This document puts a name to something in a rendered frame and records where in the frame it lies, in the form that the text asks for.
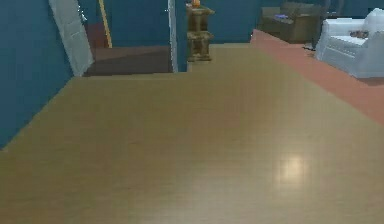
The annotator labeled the olive brown sofa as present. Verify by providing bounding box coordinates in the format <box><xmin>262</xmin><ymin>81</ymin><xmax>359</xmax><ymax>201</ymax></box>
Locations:
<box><xmin>257</xmin><ymin>1</ymin><xmax>325</xmax><ymax>45</ymax></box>

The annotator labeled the white armchair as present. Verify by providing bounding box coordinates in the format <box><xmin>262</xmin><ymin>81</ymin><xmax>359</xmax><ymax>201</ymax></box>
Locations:
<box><xmin>314</xmin><ymin>7</ymin><xmax>384</xmax><ymax>80</ymax></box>

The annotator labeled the white room door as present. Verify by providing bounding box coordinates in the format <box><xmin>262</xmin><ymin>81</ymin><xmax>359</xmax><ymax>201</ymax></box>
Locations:
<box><xmin>48</xmin><ymin>0</ymin><xmax>95</xmax><ymax>78</ymax></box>

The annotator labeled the brown small object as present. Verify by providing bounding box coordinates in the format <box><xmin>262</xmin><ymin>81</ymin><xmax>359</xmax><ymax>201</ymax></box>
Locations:
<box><xmin>349</xmin><ymin>30</ymin><xmax>370</xmax><ymax>39</ymax></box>

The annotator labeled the brown wooden shelf stand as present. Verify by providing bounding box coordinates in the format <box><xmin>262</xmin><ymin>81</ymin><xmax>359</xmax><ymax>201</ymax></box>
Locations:
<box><xmin>185</xmin><ymin>3</ymin><xmax>216</xmax><ymax>63</ymax></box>

